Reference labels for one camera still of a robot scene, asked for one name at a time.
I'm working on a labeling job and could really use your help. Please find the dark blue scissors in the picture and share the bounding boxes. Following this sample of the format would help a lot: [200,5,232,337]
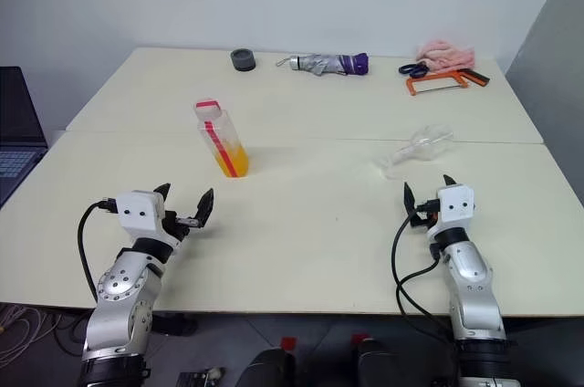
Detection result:
[397,60,432,78]

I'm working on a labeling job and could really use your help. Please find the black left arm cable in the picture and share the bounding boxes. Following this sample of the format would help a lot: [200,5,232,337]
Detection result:
[77,197,120,304]

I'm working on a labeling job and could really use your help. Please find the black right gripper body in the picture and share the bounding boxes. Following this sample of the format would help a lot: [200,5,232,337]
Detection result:
[410,198,441,229]

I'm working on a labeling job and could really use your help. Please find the clear wine glass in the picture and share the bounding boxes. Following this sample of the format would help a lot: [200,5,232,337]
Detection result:
[370,124,455,180]

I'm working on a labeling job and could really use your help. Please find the bottle with orange juice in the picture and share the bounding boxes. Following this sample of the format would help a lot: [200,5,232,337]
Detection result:
[195,106,251,180]

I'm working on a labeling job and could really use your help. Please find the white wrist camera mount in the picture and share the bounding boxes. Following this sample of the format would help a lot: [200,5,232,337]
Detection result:
[434,183,477,229]
[113,189,167,235]

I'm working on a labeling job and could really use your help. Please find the white pink bottle cap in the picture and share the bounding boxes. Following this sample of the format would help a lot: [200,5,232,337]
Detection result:
[194,97,224,121]

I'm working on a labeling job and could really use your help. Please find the orange hacksaw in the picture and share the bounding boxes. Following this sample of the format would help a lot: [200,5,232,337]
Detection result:
[405,68,492,98]

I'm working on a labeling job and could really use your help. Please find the small black floor device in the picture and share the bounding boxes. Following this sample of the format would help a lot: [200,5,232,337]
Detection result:
[175,367,227,387]

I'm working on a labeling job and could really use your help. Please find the dark laptop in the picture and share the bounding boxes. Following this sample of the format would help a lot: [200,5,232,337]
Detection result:
[0,66,49,208]

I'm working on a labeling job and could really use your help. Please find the pink fluffy cloth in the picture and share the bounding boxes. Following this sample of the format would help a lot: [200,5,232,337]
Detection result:
[415,38,477,73]

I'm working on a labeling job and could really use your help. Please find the folded silver purple umbrella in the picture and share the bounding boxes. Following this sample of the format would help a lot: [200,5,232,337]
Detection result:
[275,51,370,78]

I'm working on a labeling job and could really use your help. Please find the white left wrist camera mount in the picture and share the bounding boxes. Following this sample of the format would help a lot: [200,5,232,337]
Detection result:
[113,189,167,235]

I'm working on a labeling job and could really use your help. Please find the dark rounded shape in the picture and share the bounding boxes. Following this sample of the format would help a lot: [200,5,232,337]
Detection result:
[236,347,297,387]
[355,336,414,387]

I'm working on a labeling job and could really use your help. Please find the white floor cables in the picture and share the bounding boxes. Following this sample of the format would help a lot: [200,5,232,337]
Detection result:
[0,304,61,361]

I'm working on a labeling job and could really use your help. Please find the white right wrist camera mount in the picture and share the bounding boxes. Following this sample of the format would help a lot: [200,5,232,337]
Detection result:
[434,183,477,229]

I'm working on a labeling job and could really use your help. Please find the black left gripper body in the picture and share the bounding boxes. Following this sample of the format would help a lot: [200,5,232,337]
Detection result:
[156,209,203,252]

